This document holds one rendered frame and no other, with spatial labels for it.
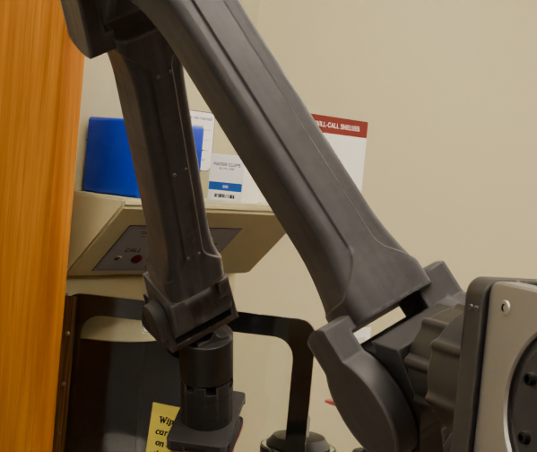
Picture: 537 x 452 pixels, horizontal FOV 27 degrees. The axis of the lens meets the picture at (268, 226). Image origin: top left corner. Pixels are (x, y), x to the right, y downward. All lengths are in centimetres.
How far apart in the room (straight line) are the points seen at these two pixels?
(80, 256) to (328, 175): 62
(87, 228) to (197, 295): 24
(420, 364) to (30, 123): 70
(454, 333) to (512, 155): 240
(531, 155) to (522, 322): 254
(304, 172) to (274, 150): 2
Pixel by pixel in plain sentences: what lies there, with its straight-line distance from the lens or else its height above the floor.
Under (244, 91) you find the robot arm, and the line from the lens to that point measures 76.
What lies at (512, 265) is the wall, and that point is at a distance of 310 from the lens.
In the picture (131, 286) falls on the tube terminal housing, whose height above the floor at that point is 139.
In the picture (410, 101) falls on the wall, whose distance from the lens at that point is 263.
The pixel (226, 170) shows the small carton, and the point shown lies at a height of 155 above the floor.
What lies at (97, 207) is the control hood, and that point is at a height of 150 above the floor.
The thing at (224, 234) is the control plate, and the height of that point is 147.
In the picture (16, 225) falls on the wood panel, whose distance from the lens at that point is 129.
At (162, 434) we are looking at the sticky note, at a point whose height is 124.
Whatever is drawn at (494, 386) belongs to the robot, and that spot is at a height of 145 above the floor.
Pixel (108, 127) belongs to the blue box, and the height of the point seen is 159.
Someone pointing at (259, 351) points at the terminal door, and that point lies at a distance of 130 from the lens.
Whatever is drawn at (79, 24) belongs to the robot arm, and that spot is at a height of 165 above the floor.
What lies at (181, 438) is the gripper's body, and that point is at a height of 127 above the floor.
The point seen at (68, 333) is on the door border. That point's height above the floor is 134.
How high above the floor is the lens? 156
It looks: 3 degrees down
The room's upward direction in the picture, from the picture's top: 5 degrees clockwise
